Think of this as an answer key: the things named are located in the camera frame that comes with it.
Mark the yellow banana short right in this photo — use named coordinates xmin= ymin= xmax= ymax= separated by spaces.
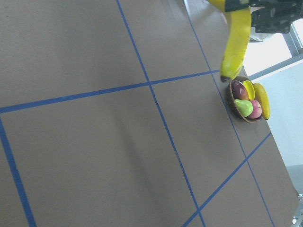
xmin=242 ymin=80 xmax=256 ymax=100

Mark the woven wicker basket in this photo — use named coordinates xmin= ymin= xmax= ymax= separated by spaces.
xmin=226 ymin=81 xmax=263 ymax=123

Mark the pink apple rear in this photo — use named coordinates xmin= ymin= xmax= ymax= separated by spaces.
xmin=248 ymin=100 xmax=262 ymax=119

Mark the red yellow mango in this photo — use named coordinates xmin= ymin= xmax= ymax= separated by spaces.
xmin=232 ymin=80 xmax=249 ymax=100

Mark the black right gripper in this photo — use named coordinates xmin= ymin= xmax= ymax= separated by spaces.
xmin=224 ymin=0 xmax=303 ymax=34

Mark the aluminium frame post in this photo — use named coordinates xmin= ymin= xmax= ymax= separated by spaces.
xmin=244 ymin=19 xmax=303 ymax=79

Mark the green pear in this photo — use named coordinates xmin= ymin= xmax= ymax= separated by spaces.
xmin=234 ymin=99 xmax=253 ymax=117

